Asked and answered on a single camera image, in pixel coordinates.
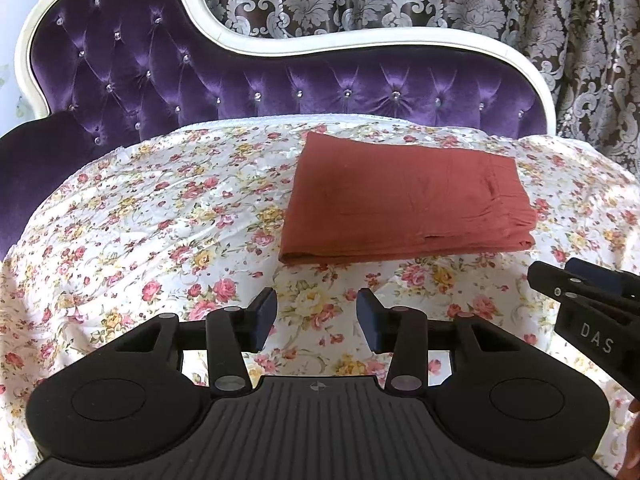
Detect person's right hand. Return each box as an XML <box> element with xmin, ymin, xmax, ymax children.
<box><xmin>625</xmin><ymin>398</ymin><xmax>640</xmax><ymax>469</ymax></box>

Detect floral printed blanket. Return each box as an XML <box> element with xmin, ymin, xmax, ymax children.
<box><xmin>0</xmin><ymin>112</ymin><xmax>640</xmax><ymax>480</ymax></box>

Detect purple tufted sofa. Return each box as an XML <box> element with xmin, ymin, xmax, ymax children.
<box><xmin>0</xmin><ymin>0</ymin><xmax>559</xmax><ymax>262</ymax></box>

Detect rust red pants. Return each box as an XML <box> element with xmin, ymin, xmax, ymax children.
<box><xmin>278</xmin><ymin>131</ymin><xmax>539</xmax><ymax>267</ymax></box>

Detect grey damask curtain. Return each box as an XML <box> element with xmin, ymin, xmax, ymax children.
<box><xmin>177</xmin><ymin>0</ymin><xmax>640</xmax><ymax>187</ymax></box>

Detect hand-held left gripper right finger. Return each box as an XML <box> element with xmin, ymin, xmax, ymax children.
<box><xmin>356</xmin><ymin>288</ymin><xmax>527</xmax><ymax>395</ymax></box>

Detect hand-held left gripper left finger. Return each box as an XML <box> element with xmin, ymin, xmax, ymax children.
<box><xmin>116</xmin><ymin>288</ymin><xmax>279</xmax><ymax>397</ymax></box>

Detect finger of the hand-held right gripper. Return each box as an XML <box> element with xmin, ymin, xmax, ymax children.
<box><xmin>528</xmin><ymin>261</ymin><xmax>640</xmax><ymax>317</ymax></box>
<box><xmin>567</xmin><ymin>257</ymin><xmax>640</xmax><ymax>302</ymax></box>

